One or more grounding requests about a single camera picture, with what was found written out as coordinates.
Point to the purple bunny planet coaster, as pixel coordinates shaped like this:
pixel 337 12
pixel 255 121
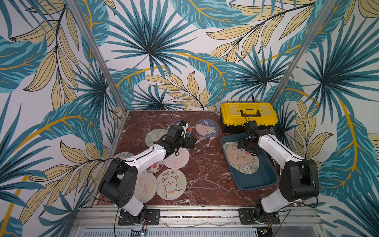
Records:
pixel 207 128

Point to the beige doodle coaster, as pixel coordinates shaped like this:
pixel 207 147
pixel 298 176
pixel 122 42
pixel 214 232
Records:
pixel 124 155

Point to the yellow black toolbox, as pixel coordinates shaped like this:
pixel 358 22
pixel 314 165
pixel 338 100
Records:
pixel 235 114

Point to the pink bow bunny coaster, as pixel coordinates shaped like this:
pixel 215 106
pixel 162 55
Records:
pixel 239 156

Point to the green tulip bunny coaster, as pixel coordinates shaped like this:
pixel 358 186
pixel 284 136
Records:
pixel 249 168

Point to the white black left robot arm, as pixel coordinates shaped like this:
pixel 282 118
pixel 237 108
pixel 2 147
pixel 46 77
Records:
pixel 119 181

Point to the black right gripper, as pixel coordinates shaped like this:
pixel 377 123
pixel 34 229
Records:
pixel 247 144

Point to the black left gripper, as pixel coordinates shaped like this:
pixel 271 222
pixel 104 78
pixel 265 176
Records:
pixel 187 144

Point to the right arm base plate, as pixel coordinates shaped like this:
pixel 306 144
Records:
pixel 257 216

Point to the teal plastic storage tray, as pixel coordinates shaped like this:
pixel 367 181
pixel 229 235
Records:
pixel 264 177

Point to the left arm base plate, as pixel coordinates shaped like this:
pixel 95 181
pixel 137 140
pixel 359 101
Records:
pixel 151 217

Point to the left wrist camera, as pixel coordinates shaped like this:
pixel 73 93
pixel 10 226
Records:
pixel 185 127

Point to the alpaca coaster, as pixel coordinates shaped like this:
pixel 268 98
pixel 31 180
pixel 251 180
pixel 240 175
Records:
pixel 172 184

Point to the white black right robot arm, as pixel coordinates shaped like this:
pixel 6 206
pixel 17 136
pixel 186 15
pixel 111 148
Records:
pixel 299 178

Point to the blue denim bears coaster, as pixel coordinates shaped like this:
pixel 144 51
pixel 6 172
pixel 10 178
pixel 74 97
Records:
pixel 178 123

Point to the pink unicorn coaster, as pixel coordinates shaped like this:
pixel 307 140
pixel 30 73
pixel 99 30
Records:
pixel 177 160

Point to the pale pink cat coaster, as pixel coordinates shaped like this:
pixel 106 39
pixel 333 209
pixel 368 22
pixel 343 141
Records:
pixel 146 187

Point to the rose flower coaster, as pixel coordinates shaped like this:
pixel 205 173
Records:
pixel 154 168

